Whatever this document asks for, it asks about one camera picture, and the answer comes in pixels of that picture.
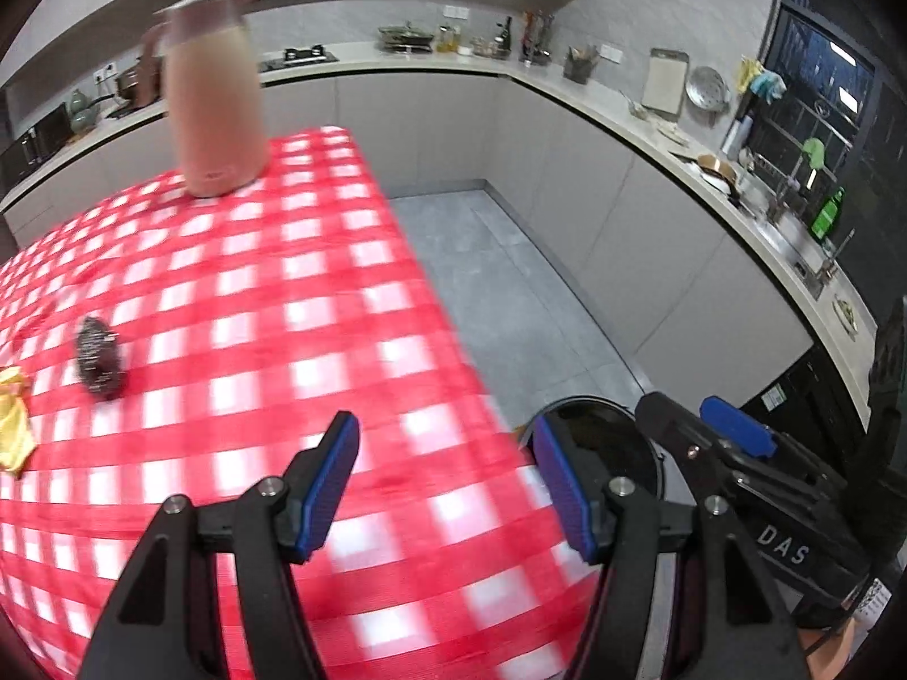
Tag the yellow cloth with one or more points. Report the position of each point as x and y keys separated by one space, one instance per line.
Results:
x=17 y=442

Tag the steel wool scrubber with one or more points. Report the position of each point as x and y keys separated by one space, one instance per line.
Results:
x=98 y=359

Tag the dark cooking pot with lid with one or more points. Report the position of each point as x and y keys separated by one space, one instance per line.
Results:
x=131 y=85

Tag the dark bottle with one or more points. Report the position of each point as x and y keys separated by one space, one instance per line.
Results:
x=503 y=40

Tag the gas stove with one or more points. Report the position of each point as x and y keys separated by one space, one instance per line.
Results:
x=295 y=57

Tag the utensil holder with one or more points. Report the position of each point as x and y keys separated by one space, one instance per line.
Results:
x=580 y=63

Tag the round metal strainer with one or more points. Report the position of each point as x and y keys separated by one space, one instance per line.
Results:
x=706 y=90

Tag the metal sink faucet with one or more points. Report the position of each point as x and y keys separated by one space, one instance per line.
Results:
x=788 y=196

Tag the white cutting board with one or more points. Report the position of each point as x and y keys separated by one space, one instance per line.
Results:
x=663 y=92

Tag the green dish soap bottle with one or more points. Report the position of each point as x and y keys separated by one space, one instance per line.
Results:
x=825 y=220

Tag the green ceramic vase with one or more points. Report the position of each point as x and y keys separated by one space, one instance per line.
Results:
x=82 y=112

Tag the black microwave oven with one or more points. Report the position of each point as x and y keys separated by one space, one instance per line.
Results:
x=36 y=146

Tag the red white checkered tablecloth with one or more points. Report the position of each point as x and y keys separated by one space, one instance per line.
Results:
x=246 y=323

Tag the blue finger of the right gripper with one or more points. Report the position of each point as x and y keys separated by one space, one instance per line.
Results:
x=751 y=436

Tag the black trash bucket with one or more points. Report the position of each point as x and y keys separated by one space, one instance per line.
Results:
x=609 y=430

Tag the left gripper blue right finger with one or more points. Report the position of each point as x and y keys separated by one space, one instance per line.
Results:
x=573 y=476

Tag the metal dish rack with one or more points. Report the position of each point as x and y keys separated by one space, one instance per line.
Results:
x=406 y=38

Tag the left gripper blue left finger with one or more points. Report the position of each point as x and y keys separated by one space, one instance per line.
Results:
x=317 y=479

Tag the pink thermos jug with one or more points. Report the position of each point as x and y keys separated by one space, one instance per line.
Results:
x=212 y=89

